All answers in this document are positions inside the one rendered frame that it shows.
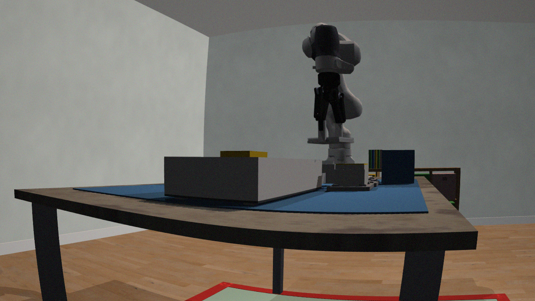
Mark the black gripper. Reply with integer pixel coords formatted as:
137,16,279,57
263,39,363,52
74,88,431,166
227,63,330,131
314,72,346,142

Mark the yellow bin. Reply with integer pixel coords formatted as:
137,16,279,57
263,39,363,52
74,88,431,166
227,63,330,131
220,151,268,158

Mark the yellow plate with grid of black holes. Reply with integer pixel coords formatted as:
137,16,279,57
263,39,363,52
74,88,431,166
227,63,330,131
334,163,369,186

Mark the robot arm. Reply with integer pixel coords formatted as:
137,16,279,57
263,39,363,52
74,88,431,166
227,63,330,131
302,23,363,164

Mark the blue bench mat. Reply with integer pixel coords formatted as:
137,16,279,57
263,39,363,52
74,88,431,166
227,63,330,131
73,179,428,214

